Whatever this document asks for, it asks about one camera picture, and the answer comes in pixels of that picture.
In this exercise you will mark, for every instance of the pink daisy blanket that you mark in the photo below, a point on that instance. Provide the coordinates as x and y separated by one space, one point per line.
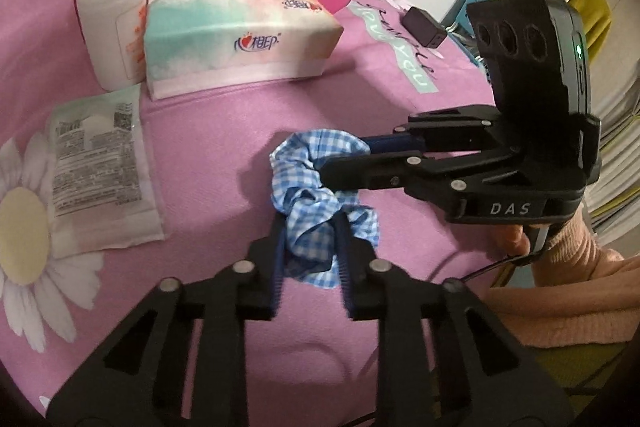
225 132

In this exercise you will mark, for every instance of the white pump bottle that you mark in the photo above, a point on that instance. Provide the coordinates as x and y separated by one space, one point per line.
107 32

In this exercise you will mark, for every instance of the person's right hand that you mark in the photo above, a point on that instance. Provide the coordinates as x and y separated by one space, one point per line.
512 239

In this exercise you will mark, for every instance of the black power adapter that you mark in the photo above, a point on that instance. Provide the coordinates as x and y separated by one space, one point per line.
422 27

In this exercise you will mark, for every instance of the yellow chair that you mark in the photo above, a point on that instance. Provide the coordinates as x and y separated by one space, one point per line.
597 12

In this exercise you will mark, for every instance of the blue gingham scrunchie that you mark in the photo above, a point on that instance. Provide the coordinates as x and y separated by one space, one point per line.
300 202

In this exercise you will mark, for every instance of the olive green clothing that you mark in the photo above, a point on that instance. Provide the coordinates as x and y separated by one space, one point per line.
570 367

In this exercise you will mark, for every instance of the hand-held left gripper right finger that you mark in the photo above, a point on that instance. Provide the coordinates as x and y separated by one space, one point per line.
345 267

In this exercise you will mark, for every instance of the blue perforated basket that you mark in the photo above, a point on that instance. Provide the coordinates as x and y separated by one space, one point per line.
467 2

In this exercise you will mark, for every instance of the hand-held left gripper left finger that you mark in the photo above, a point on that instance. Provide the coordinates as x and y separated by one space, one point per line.
277 267

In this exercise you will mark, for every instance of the white layered stack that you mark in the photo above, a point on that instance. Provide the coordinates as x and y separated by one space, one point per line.
620 132

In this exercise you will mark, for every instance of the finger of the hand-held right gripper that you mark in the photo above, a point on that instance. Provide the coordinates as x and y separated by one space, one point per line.
390 143
370 174

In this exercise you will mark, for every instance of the pastel soft tissue pack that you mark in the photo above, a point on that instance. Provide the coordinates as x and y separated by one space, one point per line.
225 37

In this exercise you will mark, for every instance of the clear green-white packet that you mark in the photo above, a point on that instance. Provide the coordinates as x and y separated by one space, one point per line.
100 177

